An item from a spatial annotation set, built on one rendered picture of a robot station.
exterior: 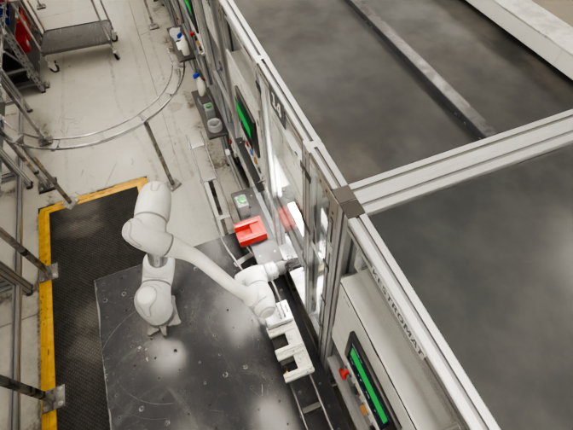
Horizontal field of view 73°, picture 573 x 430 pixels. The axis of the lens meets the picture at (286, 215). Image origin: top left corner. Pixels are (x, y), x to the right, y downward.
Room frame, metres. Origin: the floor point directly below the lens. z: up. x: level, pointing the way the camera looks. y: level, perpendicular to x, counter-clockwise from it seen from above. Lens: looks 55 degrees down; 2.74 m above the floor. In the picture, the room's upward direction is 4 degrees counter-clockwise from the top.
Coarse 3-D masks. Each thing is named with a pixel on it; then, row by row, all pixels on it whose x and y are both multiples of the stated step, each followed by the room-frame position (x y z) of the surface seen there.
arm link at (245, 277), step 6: (246, 270) 0.86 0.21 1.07; (252, 270) 0.86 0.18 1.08; (258, 270) 0.85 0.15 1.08; (264, 270) 0.86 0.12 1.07; (234, 276) 0.85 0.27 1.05; (240, 276) 0.83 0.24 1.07; (246, 276) 0.83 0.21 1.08; (252, 276) 0.82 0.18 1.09; (258, 276) 0.82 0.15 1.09; (264, 276) 0.83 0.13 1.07; (240, 282) 0.81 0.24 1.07; (246, 282) 0.80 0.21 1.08; (252, 282) 0.79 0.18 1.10
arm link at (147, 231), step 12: (144, 216) 0.92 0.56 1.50; (156, 216) 0.93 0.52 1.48; (132, 228) 0.85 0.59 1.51; (144, 228) 0.86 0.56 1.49; (156, 228) 0.88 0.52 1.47; (132, 240) 0.82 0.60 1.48; (144, 240) 0.82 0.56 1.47; (156, 240) 0.83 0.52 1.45; (168, 240) 0.85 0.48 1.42; (156, 252) 0.81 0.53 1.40
